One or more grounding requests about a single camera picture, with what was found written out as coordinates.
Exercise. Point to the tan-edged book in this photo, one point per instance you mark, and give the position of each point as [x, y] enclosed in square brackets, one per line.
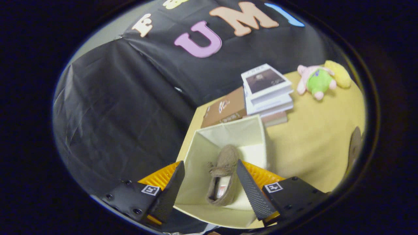
[274, 119]

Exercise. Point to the plain white book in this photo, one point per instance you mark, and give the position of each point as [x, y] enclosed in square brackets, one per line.
[271, 104]

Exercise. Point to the brown slipper shoe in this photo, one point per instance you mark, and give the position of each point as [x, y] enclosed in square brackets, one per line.
[225, 160]
[355, 147]

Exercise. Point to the yellow plush toy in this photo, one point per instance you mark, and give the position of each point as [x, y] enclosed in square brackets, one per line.
[339, 73]

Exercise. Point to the black backdrop cloth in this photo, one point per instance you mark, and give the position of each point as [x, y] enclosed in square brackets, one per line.
[114, 114]

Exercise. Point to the fabric storage box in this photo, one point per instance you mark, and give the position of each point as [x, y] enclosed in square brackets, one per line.
[199, 156]

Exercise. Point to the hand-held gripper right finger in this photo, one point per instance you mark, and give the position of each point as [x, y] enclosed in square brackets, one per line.
[253, 195]

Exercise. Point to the pink plush toy green shirt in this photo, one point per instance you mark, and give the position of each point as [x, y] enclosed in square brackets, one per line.
[318, 81]

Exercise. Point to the brown hardcover book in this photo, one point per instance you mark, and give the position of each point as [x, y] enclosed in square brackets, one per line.
[223, 109]

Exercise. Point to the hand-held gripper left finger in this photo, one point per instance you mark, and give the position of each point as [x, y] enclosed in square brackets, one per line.
[168, 195]

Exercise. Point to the white book dark cover picture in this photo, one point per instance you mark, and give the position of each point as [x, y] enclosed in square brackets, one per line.
[264, 80]

